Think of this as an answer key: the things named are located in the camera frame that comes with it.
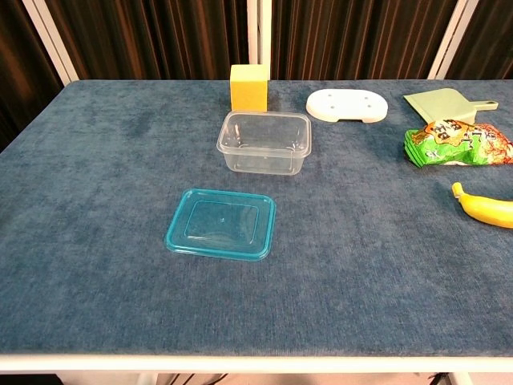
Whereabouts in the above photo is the white table frame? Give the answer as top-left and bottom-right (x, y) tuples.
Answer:
(0, 352), (513, 385)

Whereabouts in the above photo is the white slanted frame post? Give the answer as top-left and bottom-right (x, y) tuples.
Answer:
(426, 0), (480, 80)
(22, 0), (80, 85)

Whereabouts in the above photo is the blue translucent plastic lid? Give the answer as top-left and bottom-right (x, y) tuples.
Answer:
(164, 188), (277, 262)

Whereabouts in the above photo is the blue velvet table cloth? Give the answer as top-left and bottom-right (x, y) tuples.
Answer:
(0, 79), (513, 358)

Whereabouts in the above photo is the yellow cube block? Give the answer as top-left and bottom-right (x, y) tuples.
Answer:
(229, 63), (270, 113)

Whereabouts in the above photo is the white oval plastic board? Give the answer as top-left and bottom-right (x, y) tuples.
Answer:
(305, 88), (389, 124)

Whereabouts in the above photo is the yellow banana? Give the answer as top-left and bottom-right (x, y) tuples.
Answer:
(451, 181), (513, 230)

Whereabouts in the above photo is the white upright frame post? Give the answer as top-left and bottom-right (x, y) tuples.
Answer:
(246, 0), (273, 81)

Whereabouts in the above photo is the clear plastic container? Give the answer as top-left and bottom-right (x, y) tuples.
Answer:
(216, 111), (313, 176)

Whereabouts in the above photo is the green orange snack bag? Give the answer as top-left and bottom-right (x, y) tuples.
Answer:
(402, 119), (513, 168)

